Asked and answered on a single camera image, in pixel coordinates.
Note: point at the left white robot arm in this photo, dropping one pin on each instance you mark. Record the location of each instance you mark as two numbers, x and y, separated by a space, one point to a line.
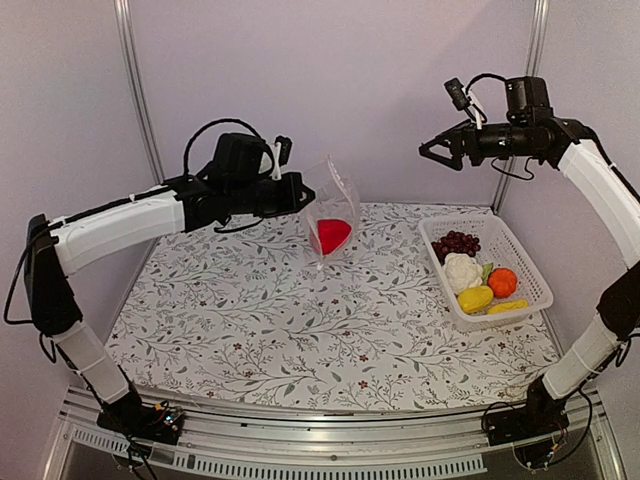
59 249

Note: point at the yellow lemon toy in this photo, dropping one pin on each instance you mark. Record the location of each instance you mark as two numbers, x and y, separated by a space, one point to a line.
476 299

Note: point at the white perforated plastic basket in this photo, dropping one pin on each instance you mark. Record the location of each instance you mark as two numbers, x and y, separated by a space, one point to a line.
487 277

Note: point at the dark red grapes toy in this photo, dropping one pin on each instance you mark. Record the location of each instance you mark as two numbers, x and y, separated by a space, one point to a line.
456 242

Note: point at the left aluminium corner post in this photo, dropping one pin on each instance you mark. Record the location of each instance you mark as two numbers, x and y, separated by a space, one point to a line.
124 23

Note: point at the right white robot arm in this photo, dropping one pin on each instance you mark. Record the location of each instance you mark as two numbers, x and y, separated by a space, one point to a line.
614 218

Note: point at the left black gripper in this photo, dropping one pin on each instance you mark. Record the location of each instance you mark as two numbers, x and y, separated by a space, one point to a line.
291 203

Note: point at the red bell pepper toy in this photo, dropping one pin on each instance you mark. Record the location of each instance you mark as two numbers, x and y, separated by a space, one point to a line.
330 235

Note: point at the orange pumpkin toy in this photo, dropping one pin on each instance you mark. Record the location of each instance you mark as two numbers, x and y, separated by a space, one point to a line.
503 282

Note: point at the white cauliflower toy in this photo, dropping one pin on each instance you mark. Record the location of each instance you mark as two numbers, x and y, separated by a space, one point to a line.
462 272

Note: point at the aluminium front rail frame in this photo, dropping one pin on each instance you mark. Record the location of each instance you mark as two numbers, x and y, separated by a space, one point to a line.
228 440

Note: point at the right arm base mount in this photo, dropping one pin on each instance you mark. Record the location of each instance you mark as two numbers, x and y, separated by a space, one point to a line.
540 415

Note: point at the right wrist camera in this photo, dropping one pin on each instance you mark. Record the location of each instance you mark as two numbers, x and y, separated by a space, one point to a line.
464 100

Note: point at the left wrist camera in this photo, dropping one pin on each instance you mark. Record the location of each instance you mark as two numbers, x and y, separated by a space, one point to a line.
281 150

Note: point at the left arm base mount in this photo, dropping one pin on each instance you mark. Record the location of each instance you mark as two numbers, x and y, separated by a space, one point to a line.
128 415

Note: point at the clear zip top bag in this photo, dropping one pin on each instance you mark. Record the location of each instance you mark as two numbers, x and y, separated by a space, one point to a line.
336 197

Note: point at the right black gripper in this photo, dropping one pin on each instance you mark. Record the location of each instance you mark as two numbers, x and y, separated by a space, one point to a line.
465 130

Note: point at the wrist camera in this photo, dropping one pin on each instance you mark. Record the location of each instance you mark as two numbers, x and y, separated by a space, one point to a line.
464 100
281 150

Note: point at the yellow banana toy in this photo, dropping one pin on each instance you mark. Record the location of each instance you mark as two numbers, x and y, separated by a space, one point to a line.
508 307

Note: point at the floral patterned table mat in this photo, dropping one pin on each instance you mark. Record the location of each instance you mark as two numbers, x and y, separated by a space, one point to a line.
251 317

